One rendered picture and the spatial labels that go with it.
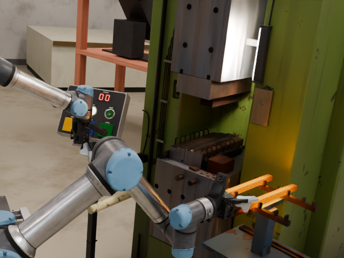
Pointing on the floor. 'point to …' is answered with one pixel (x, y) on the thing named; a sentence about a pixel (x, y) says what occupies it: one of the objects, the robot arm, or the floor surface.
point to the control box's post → (91, 231)
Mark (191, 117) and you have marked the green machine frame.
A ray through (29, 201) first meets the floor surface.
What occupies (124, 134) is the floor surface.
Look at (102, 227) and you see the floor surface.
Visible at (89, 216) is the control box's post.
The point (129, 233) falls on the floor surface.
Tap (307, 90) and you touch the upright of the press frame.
